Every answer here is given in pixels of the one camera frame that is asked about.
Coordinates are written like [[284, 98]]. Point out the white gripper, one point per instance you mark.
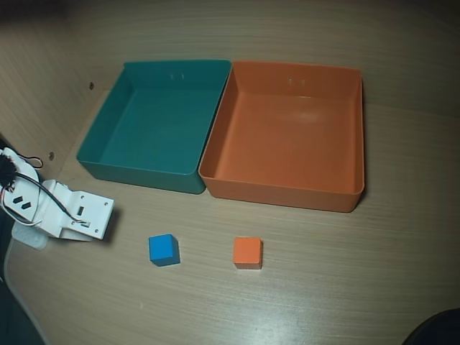
[[94, 215]]

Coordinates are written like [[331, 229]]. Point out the blue cube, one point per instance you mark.
[[162, 248]]

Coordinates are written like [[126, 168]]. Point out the orange cube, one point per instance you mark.
[[247, 251]]

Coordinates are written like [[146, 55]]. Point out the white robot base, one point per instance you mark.
[[30, 240]]

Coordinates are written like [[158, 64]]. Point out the teal plastic box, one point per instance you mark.
[[151, 143]]

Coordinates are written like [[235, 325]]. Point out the orange plastic box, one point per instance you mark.
[[287, 151]]

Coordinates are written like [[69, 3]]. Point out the black round object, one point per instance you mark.
[[442, 334]]

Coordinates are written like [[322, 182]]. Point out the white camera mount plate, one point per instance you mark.
[[93, 212]]

